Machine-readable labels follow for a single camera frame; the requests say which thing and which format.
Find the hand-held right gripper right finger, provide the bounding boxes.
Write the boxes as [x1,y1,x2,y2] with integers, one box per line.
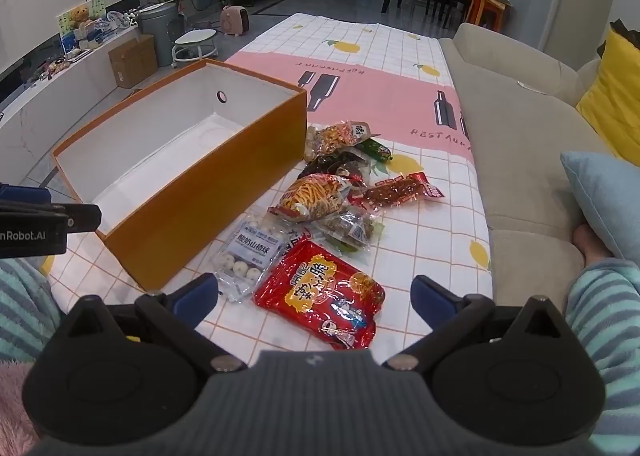
[382,275,573,373]

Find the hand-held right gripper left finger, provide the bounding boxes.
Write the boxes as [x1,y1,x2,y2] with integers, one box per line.
[62,273,248,377]

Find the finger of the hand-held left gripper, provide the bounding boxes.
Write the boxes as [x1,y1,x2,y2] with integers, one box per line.
[0,183,52,204]
[0,202,102,234]

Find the orange storage box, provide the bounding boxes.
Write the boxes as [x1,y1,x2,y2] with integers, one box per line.
[51,58,308,292]

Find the clear braised snack packet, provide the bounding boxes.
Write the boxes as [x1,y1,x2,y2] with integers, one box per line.
[312,208,386,254]

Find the red label duck neck packet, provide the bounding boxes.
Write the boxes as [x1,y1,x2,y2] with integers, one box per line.
[350,172,445,209]

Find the large red snack packet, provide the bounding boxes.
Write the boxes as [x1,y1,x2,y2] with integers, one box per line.
[251,237,387,351]

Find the orange striped snack packet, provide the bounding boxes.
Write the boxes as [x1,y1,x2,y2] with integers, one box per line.
[268,173,353,224]

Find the dark olive snack packet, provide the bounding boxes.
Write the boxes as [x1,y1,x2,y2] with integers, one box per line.
[306,148,372,187]

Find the white hawthorn ball packet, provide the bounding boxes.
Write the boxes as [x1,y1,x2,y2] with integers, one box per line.
[210,216,291,304]

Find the white media cabinet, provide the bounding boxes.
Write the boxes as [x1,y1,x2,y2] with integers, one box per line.
[0,21,143,192]

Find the bright green snack packet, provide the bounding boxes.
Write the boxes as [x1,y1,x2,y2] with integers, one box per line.
[357,136,394,163]

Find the beige sofa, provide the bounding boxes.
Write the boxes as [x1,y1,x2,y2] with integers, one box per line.
[439,22,640,297]

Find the cardboard box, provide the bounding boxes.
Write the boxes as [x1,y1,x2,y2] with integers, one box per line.
[108,34,160,89]

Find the person's bare foot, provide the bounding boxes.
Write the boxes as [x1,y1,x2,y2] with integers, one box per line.
[572,224,613,264]

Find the pink fluffy blanket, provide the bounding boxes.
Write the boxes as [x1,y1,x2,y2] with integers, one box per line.
[0,360,43,456]

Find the teddy bear poster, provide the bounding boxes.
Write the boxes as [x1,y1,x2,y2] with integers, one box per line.
[56,0,108,54]

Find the person's striped leg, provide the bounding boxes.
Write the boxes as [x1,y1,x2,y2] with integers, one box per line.
[565,258,640,456]

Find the colourful candy bag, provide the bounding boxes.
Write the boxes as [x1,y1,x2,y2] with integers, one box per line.
[305,121,382,159]

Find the light blue pillow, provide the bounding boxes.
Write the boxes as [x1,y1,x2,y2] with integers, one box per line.
[560,151,640,277]

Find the grey trash bin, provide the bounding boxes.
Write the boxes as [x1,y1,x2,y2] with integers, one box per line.
[137,3,186,68]

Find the white round wheeled stool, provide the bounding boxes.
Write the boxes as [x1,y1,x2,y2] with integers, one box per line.
[171,30,220,68]

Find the pink and white printed tablecloth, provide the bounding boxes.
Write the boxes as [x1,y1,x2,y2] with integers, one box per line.
[45,12,493,352]

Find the pink space heater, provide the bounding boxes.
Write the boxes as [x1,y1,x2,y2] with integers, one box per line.
[221,5,251,37]

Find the yellow pillow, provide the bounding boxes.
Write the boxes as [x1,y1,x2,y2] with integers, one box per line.
[576,28,640,162]

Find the orange stool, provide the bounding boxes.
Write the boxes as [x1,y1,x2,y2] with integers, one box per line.
[465,0,513,32]

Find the dark cloth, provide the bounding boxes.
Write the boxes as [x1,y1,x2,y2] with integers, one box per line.
[609,18,640,46]

